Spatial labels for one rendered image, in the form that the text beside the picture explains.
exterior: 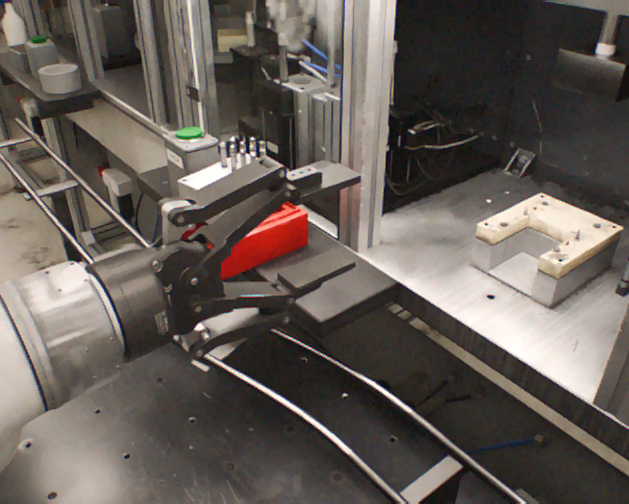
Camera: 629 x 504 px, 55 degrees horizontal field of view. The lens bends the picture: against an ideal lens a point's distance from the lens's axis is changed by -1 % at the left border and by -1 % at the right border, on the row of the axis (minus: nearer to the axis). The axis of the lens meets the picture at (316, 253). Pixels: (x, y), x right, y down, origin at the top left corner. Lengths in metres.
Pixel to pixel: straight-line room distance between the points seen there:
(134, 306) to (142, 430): 0.56
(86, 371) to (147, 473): 0.52
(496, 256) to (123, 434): 0.60
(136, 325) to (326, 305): 0.40
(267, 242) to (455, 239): 0.29
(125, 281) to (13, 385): 0.09
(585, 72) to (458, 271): 0.30
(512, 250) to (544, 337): 0.17
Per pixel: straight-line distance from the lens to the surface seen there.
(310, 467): 0.89
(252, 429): 0.94
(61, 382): 0.41
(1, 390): 0.40
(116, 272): 0.43
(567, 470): 1.06
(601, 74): 0.79
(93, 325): 0.41
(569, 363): 0.76
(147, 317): 0.42
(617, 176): 1.10
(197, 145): 0.95
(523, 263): 0.90
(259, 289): 0.51
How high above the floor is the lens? 1.39
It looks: 33 degrees down
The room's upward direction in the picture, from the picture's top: straight up
